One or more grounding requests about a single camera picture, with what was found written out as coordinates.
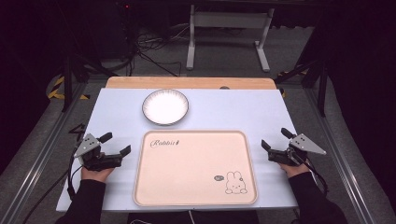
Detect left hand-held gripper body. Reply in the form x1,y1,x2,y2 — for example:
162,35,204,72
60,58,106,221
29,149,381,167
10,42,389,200
73,133,124,172

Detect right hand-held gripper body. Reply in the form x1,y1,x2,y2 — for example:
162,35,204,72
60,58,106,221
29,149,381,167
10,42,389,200
266,133,328,167

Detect white plate with dark rim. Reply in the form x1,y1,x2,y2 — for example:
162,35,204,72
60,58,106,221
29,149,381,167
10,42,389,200
141,89,190,127

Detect beige tray with rabbit print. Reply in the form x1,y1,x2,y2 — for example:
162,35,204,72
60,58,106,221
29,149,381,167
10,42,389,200
133,130,259,207

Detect person's left hand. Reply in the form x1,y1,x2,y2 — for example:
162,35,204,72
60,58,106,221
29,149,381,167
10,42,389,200
81,166,116,184

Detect person's right hand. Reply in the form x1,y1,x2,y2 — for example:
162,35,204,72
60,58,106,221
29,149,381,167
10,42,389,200
278,159,311,179

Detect black stand legs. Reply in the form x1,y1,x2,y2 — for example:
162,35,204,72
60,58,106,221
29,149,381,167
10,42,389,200
274,58,329,119

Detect black tripod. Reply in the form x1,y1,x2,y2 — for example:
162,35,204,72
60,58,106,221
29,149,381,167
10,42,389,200
60,54,120,114

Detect yellow black floor tape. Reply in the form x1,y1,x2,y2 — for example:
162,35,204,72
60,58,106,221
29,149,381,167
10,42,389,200
46,76,92,101

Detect wooden table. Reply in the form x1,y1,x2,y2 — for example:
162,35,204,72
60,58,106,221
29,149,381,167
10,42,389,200
105,76,277,91

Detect dark equipment with red light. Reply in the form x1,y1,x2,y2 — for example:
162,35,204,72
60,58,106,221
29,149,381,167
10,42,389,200
102,0,138,60

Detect white metal stand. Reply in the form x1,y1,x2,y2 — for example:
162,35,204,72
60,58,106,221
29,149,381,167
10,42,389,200
185,4,276,73

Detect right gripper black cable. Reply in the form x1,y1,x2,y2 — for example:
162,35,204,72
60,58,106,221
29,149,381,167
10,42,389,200
303,155,330,197

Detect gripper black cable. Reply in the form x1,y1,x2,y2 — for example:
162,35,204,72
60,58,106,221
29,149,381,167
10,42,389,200
303,155,330,197
66,148,84,201

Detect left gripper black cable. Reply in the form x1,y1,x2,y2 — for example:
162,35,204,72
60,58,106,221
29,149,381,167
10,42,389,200
66,148,84,201

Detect aluminium floor rail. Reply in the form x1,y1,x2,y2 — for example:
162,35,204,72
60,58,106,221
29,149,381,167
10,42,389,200
0,81,89,224
302,87,376,224

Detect tangle of black floor cables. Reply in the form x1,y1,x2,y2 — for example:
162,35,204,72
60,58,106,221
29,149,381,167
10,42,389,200
125,26,191,77

